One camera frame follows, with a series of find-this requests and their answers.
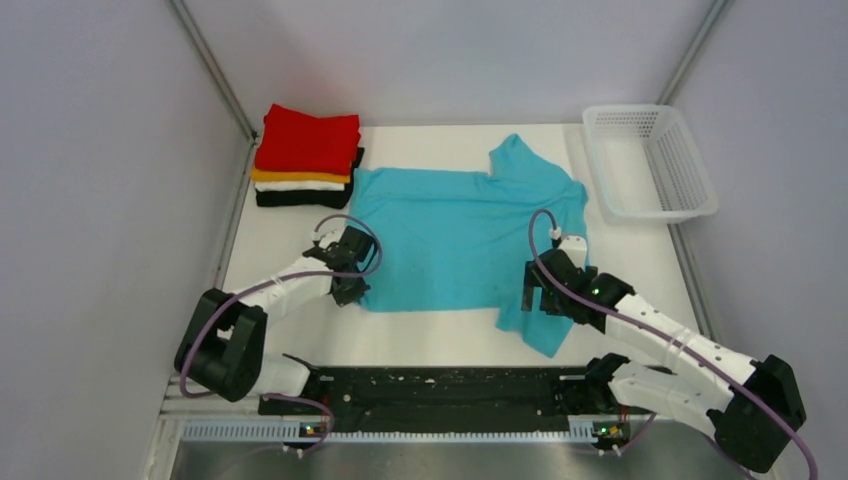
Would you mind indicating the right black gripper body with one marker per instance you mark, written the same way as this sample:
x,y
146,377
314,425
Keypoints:
x,y
550,302

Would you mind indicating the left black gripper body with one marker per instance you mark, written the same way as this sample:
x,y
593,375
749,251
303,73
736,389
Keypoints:
x,y
344,295

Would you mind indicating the turquoise t shirt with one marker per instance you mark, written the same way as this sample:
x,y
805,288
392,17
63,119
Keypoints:
x,y
458,240

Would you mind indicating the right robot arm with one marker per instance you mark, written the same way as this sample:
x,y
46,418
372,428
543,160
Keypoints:
x,y
751,409

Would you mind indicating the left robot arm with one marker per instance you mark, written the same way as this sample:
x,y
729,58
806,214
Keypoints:
x,y
223,347

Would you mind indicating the white folded t shirt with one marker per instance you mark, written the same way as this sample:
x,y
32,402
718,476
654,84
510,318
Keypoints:
x,y
303,185

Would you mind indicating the orange folded t shirt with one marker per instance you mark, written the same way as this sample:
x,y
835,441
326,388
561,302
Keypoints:
x,y
298,176

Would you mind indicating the red folded t shirt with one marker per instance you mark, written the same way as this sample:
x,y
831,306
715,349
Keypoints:
x,y
294,142

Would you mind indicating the white plastic basket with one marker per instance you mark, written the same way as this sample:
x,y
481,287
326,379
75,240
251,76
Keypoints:
x,y
646,165

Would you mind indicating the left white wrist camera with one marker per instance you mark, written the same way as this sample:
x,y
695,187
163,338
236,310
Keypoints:
x,y
325,239

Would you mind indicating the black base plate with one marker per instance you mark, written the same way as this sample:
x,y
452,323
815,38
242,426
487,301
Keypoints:
x,y
456,420

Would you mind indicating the aluminium frame rail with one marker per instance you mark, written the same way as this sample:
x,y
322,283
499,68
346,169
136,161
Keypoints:
x,y
350,391

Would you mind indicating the white cable duct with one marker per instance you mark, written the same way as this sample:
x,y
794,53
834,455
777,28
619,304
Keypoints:
x,y
295,432

